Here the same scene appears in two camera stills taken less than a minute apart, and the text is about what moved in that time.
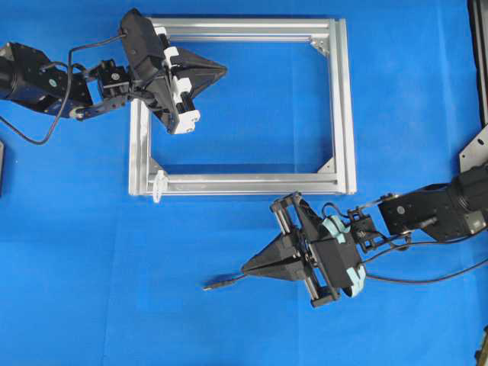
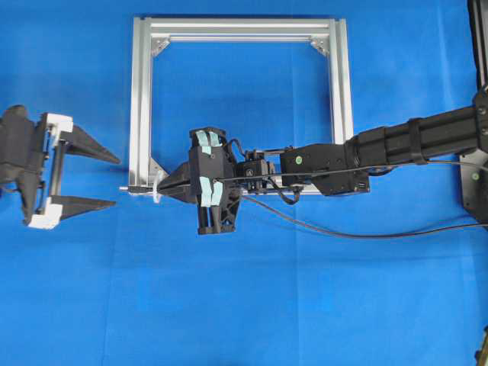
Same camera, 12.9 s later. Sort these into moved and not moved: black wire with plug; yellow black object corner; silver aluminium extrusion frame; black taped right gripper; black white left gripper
Moved: black white left gripper; black taped right gripper; black wire with plug
Not moved: silver aluminium extrusion frame; yellow black object corner
